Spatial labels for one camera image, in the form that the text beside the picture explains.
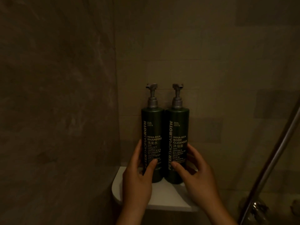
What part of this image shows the person's right hand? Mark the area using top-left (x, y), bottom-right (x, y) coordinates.
top-left (171, 144), bottom-right (217, 212)

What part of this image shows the person's left hand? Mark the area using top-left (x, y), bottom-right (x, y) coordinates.
top-left (122, 139), bottom-right (158, 212)

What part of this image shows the dark green pump bottle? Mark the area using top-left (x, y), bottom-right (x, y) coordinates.
top-left (164, 83), bottom-right (190, 185)
top-left (141, 83), bottom-right (165, 183)

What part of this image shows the person's left forearm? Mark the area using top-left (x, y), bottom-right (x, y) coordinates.
top-left (116, 207), bottom-right (147, 225)

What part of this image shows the person's right forearm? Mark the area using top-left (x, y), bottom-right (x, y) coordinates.
top-left (203, 201), bottom-right (238, 225)

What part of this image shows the white corner shelf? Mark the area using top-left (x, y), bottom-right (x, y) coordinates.
top-left (112, 166), bottom-right (200, 212)

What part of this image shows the chrome shower faucet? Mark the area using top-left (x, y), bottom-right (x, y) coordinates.
top-left (239, 197), bottom-right (300, 225)

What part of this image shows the metal shower rail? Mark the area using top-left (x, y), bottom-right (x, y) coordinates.
top-left (237, 101), bottom-right (300, 225)

